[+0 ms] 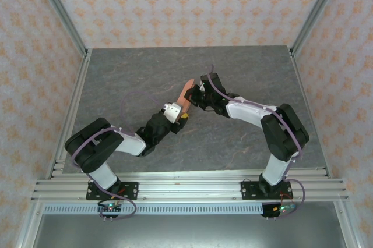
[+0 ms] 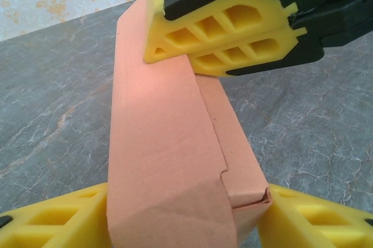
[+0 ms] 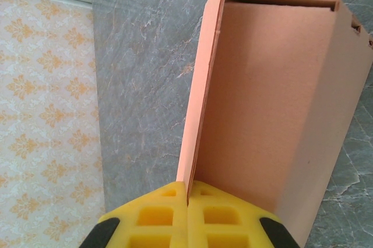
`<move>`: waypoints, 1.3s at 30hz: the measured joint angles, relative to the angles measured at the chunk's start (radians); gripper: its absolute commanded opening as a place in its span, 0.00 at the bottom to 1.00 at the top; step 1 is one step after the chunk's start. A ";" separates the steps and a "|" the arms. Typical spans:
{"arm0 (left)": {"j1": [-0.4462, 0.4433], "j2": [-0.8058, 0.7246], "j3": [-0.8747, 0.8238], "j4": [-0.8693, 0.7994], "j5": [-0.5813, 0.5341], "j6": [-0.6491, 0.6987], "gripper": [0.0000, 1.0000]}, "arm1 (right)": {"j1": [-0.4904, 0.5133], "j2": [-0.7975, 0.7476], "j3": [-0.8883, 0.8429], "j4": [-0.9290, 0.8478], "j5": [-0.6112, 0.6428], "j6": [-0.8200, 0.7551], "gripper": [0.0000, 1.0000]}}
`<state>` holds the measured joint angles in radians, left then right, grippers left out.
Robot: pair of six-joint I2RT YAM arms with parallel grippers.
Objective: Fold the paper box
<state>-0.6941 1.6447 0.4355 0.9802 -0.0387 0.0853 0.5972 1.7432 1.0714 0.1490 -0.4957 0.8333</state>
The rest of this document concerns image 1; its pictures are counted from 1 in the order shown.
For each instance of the salmon pink paper box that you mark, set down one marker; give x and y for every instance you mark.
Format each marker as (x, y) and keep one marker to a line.
(185, 96)

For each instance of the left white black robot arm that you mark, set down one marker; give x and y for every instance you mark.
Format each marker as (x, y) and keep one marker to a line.
(93, 143)

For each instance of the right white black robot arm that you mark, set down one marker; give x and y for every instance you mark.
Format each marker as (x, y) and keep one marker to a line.
(250, 111)

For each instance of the wide aluminium crossbeam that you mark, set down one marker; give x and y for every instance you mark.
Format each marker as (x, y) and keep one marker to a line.
(189, 190)

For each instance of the grey metal panel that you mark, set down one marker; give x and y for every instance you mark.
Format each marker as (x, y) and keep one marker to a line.
(186, 230)

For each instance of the narrow aluminium table-edge rail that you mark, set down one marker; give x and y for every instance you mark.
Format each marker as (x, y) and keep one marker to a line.
(189, 173)

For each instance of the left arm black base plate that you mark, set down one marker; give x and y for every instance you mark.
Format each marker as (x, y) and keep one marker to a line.
(131, 189)

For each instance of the aluminium side rail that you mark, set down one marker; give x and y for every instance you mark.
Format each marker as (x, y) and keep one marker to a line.
(82, 70)
(299, 70)

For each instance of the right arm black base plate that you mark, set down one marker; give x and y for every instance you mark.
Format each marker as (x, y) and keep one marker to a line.
(249, 189)

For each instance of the aluminium frame post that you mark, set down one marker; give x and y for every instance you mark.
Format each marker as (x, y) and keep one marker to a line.
(63, 12)
(314, 12)

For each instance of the aluminium lower frame rail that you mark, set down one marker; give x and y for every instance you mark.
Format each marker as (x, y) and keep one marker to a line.
(346, 227)
(29, 227)

